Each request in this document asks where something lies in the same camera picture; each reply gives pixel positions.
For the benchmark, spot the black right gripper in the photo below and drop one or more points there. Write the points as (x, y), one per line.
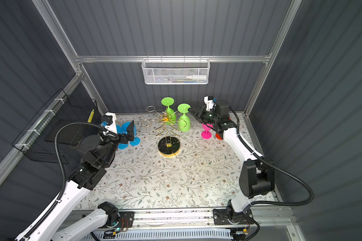
(200, 111)

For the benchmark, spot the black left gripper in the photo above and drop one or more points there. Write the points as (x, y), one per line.
(123, 139)

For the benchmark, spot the blue wine glass front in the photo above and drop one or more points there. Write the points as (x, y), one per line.
(136, 141)

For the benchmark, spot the blue wine glass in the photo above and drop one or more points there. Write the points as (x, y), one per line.
(123, 138)
(136, 141)

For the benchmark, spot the green wine glass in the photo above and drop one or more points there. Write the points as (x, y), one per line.
(169, 110)
(184, 122)

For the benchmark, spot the pink wine glass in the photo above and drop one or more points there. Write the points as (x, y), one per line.
(206, 134)

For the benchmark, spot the red wine glass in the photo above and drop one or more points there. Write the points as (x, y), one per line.
(218, 136)

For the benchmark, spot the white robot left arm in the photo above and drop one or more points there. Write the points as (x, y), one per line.
(97, 154)

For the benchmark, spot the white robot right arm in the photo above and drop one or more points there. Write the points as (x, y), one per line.
(256, 179)

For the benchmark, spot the green wine glass back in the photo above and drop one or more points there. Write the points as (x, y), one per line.
(169, 110)

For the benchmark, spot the gold wine glass rack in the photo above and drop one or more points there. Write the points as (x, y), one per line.
(169, 145)

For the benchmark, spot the white marker in basket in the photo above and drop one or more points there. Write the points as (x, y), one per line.
(197, 77)

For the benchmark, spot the yellow item in black basket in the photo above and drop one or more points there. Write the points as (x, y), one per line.
(90, 118)

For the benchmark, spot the black plate in basket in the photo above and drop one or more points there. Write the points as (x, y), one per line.
(71, 135)

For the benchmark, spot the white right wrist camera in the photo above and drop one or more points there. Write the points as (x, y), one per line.
(210, 102)

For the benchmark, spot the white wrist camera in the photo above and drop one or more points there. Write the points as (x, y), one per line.
(210, 102)
(108, 122)

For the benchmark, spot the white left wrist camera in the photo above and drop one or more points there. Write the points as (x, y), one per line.
(108, 122)

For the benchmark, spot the white wire mesh basket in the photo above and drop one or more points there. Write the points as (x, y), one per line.
(174, 73)

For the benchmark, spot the black wire basket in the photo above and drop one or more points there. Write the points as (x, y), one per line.
(37, 141)

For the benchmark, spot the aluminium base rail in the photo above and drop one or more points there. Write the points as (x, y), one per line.
(192, 223)

